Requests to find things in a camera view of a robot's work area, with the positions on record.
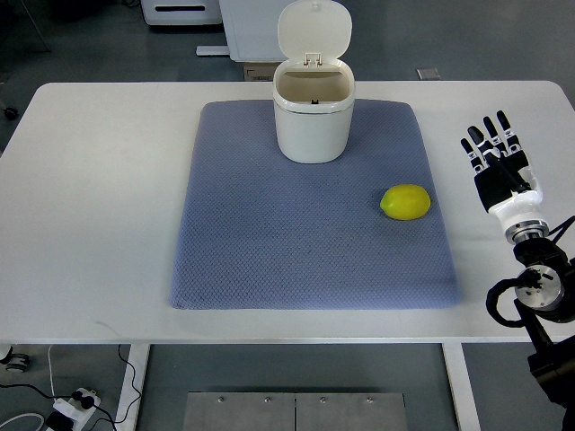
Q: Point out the black white robotic hand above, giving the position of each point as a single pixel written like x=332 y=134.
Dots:
x=504 y=179

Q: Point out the yellow lemon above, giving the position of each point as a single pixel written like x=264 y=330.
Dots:
x=405 y=202

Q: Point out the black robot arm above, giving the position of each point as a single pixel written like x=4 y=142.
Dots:
x=544 y=290

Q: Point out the white trash bin open lid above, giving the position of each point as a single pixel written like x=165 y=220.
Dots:
x=313 y=89

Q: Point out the grey floor socket plate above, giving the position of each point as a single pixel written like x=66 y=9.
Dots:
x=428 y=74

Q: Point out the white right table leg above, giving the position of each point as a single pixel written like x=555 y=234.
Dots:
x=460 y=387

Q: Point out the white table leg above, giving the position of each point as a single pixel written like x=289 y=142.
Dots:
x=131 y=394
x=460 y=387

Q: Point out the blue textured mat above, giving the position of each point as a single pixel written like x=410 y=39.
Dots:
x=259 y=231

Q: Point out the cardboard box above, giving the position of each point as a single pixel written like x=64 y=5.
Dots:
x=259 y=71

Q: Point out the white cabinet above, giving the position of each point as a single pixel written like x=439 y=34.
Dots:
x=251 y=30

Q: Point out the white appliance with slot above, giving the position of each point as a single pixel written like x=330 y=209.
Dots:
x=181 y=12

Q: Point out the white left table leg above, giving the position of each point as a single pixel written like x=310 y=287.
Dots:
x=131 y=394

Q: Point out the white power strip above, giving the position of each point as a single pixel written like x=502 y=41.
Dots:
x=79 y=407

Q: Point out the black chair caster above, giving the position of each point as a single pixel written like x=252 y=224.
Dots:
x=10 y=113

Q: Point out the grey caster wheel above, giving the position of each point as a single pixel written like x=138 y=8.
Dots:
x=12 y=361

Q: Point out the grey metal base plate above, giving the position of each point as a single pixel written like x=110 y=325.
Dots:
x=294 y=411

